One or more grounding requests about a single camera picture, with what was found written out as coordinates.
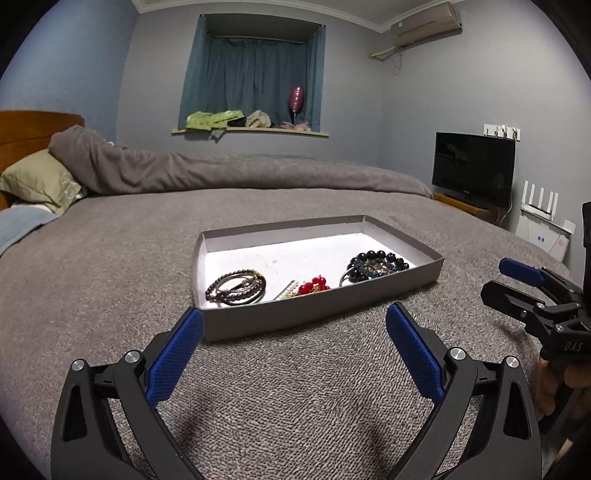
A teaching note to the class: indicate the beige air conditioner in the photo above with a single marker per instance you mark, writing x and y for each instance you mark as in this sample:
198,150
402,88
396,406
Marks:
425,25

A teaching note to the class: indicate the wooden television stand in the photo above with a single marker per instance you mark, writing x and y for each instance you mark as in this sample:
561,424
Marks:
466,207

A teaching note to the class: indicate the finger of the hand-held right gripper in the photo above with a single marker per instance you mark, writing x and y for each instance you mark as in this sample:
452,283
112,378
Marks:
519,270
503,295

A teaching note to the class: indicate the white router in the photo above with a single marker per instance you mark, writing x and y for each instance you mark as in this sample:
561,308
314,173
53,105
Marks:
545,210

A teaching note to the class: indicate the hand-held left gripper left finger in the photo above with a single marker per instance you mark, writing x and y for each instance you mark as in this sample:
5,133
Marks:
175,350

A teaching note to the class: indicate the pink cloth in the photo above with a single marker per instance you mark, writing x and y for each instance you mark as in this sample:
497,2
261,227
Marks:
295,126

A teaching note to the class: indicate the green cloth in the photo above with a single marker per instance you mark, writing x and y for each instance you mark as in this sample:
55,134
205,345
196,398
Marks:
207,120

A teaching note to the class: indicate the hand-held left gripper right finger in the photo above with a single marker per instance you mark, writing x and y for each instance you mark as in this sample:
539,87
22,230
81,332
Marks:
415,350

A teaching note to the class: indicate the pink wine glass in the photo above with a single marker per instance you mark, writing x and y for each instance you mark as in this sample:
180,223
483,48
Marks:
296,99

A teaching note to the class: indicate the grey cardboard tray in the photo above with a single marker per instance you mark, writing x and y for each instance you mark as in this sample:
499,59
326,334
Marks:
277,318

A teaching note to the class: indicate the beige cloth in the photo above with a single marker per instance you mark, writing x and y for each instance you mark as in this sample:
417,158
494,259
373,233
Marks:
258,120

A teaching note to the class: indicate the wooden headboard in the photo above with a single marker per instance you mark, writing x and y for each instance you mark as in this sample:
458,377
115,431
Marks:
27,129

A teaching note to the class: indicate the teal curtain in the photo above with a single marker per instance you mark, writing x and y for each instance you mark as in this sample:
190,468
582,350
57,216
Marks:
249,78

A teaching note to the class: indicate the white wall sockets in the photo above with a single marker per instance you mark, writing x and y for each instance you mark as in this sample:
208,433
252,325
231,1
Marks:
503,131

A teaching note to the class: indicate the wooden window sill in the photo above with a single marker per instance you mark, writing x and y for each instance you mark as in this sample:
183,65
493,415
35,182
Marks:
277,133

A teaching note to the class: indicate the person's right hand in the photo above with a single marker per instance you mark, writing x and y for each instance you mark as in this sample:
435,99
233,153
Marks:
545,387

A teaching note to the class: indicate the grey bedspread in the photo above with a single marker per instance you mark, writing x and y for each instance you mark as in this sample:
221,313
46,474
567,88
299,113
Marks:
300,392

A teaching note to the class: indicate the grey folded duvet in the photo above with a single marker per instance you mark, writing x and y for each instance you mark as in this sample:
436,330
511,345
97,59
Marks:
207,173

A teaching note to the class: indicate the light blue blanket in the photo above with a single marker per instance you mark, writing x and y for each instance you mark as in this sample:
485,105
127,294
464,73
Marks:
23,226

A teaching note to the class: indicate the green pillow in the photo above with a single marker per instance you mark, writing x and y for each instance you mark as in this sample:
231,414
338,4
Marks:
37,180

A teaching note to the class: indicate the red bead gold hair clip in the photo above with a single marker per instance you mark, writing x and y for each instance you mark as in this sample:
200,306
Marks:
309,288

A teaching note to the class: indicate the white box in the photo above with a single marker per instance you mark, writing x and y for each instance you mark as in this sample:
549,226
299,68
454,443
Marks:
542,237

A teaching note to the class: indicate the thin silver bangle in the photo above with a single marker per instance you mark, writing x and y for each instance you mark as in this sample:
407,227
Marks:
344,277

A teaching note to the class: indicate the black television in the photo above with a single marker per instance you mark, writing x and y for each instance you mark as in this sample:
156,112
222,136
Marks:
473,168

